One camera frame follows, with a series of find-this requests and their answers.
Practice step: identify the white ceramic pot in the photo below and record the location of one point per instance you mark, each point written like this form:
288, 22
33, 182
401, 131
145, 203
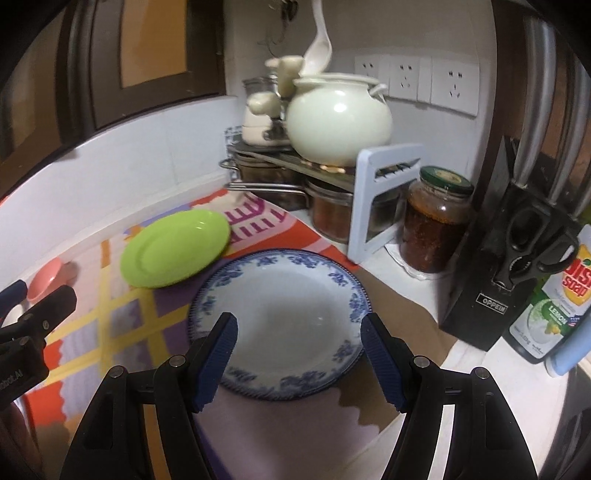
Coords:
337, 120

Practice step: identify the white wall socket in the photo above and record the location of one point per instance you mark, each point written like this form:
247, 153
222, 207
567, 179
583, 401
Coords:
368, 69
455, 87
406, 81

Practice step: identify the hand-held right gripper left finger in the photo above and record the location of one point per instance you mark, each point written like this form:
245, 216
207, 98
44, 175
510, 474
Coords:
217, 362

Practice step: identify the white kitchen shelf rack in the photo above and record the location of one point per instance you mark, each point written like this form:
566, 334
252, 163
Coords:
369, 221

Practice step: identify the colourful patterned mat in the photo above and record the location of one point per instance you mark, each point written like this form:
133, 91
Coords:
138, 323

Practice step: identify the green plate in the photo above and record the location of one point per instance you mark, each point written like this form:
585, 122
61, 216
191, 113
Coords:
175, 249

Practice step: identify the chili sauce jar green lid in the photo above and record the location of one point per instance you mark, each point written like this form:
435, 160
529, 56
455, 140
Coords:
434, 230

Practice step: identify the brown paper sheet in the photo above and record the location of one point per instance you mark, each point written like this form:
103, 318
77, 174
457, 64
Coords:
406, 304

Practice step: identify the dark wooden window frame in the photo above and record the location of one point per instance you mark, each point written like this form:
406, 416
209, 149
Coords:
78, 69

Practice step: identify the glass jar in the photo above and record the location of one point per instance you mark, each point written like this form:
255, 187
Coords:
330, 217

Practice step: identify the dish soap bottle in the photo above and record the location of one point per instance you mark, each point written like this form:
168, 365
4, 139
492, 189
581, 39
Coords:
554, 314

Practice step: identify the black scissors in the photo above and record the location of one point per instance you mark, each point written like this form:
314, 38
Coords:
521, 263

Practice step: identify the white ladle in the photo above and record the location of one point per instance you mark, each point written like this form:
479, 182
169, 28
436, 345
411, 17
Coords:
318, 50

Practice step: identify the blue patterned white plate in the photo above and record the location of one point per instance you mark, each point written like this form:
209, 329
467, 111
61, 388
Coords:
286, 300

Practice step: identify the pink bowl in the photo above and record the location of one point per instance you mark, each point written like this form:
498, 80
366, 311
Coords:
46, 279

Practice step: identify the glass pot lid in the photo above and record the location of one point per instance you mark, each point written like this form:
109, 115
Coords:
261, 85

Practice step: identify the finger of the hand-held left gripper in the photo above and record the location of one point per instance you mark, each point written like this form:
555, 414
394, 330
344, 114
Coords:
53, 311
14, 295

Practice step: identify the black knife block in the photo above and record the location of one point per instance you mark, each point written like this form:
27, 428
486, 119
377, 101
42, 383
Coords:
475, 286

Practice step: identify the black wall hook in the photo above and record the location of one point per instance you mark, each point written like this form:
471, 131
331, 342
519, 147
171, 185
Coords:
288, 9

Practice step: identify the light blue bottle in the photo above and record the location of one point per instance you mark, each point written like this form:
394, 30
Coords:
572, 355

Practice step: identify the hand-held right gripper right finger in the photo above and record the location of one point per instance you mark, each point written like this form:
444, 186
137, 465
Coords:
383, 364

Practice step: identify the steel pot with lid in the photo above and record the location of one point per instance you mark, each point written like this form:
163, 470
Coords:
258, 124

